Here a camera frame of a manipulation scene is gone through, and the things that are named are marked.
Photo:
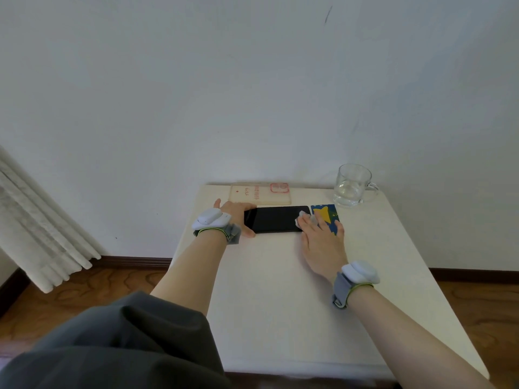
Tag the person's left hand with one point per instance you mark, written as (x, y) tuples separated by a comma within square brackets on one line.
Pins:
[(235, 212)]

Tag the person's right hand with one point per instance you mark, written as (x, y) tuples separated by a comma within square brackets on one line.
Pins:
[(324, 249)]

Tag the small white cleaning wipe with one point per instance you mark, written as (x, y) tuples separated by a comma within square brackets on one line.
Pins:
[(302, 216)]

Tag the black smartphone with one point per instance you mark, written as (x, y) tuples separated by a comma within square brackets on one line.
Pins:
[(275, 218)]

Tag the person's right forearm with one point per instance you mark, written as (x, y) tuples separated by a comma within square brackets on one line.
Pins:
[(409, 340)]

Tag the person's left forearm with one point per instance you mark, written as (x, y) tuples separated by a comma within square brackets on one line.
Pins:
[(190, 271)]

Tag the clear phone case red print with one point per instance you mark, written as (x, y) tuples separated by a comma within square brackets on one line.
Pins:
[(259, 194)]

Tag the blue card yellow star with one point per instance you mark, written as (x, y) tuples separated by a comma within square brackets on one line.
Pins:
[(330, 212)]

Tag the glass mug with water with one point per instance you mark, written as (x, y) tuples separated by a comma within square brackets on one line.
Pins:
[(350, 186)]

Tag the dark grey shirt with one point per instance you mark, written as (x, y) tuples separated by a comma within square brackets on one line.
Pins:
[(121, 348)]

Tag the white curtain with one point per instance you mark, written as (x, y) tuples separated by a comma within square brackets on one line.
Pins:
[(36, 234)]

